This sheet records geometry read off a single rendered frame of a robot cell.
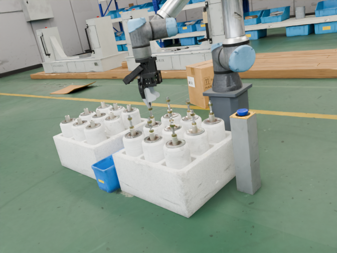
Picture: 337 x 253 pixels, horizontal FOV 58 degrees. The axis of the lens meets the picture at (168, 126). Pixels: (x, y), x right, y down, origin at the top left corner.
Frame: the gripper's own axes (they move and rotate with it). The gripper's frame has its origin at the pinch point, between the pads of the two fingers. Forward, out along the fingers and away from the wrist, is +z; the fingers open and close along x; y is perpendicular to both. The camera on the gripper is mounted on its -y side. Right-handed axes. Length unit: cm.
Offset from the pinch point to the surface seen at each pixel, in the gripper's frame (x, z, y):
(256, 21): 473, 4, 10
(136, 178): -20.2, 24.9, -2.0
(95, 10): 663, -74, -425
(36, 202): -28, 34, -51
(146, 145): -20.0, 9.9, 5.6
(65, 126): 5, 10, -52
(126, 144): -15.5, 11.5, -5.5
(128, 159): -19.1, 16.5, -3.9
